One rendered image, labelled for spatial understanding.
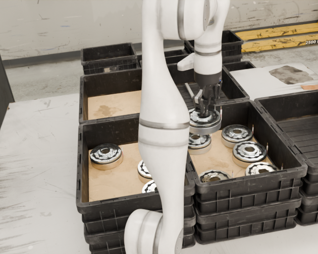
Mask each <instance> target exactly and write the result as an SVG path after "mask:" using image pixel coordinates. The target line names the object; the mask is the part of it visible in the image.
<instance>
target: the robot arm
mask: <svg viewBox="0 0 318 254"><path fill-rule="evenodd" d="M229 6H230V0H142V5H141V7H142V10H141V35H142V88H141V104H140V116H139V132H138V149H139V153H140V155H141V158H142V160H143V162H144V164H145V166H146V168H147V170H148V172H149V174H150V175H151V177H152V179H153V181H154V183H155V185H156V187H157V189H158V192H159V194H160V197H161V202H162V208H163V213H159V212H154V211H150V210H145V209H138V210H135V211H134V212H133V213H132V214H131V215H130V216H129V218H128V220H127V223H126V226H125V233H124V244H125V251H126V254H180V252H181V248H182V242H183V237H184V235H183V225H184V179H185V168H186V158H187V150H188V140H189V128H190V115H189V111H188V108H187V106H186V104H185V102H184V100H183V98H182V96H181V94H180V92H179V90H178V89H177V87H176V85H175V83H174V81H173V79H172V77H171V75H170V73H169V70H168V67H167V64H166V60H165V55H164V46H163V39H170V40H194V53H192V54H190V55H189V56H187V57H186V58H184V59H183V60H181V61H180V62H178V64H177V68H178V70H179V71H185V70H189V69H194V80H195V82H196V83H197V84H198V85H199V86H198V94H197V95H196V96H193V97H192V100H193V104H194V108H195V112H199V113H200V117H206V116H207V114H208V108H212V109H216V103H217V100H219V98H220V93H221V87H222V53H221V46H222V31H223V26H224V22H225V19H226V16H227V13H228V10H229ZM210 20H214V21H215V22H214V23H213V24H212V25H210V26H208V24H209V21H210ZM217 92H218V93H217ZM204 100H207V101H204ZM204 105H205V108H204Z"/></svg>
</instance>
